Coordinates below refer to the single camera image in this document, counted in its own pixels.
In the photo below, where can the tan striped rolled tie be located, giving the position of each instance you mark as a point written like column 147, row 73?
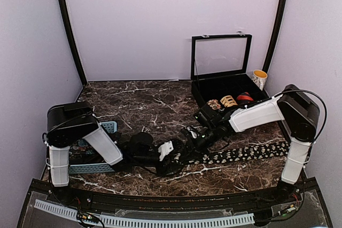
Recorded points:
column 228, row 101

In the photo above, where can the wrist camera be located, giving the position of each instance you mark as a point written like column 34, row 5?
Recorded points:
column 207, row 117
column 141, row 144

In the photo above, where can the brown floral rolled tie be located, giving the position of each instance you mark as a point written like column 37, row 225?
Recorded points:
column 214, row 104

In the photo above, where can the white yellow mug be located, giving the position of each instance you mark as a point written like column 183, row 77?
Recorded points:
column 259, row 77

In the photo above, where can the black frame post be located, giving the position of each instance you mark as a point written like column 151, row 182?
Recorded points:
column 274, row 35
column 71, row 41

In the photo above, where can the right black frame post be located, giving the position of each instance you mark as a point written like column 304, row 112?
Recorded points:
column 274, row 35

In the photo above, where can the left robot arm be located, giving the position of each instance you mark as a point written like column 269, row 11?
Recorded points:
column 72, row 122

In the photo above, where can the black white patterned tie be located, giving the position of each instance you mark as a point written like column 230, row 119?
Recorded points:
column 263, row 151

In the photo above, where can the left black frame post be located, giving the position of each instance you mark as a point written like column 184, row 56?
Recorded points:
column 71, row 41

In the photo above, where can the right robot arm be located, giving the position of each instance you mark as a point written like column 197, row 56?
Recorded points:
column 292, row 106

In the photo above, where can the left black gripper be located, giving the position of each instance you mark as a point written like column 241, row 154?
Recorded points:
column 164, row 169

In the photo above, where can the white slotted cable duct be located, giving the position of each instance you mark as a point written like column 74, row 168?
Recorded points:
column 132, row 218

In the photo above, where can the red black rolled tie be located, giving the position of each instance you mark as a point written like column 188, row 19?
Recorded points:
column 245, row 96

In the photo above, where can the black glass-lid tie box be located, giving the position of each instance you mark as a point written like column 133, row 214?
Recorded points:
column 218, row 68

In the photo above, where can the light blue plastic basket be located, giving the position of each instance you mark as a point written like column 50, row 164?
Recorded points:
column 92, row 168

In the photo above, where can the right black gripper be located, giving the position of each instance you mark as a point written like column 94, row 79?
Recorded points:
column 191, row 145

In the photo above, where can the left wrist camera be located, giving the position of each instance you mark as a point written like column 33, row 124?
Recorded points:
column 141, row 144

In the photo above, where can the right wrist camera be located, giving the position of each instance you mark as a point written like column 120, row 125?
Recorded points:
column 207, row 117

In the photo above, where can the black front rail base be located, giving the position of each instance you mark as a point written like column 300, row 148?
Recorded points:
column 102, row 199

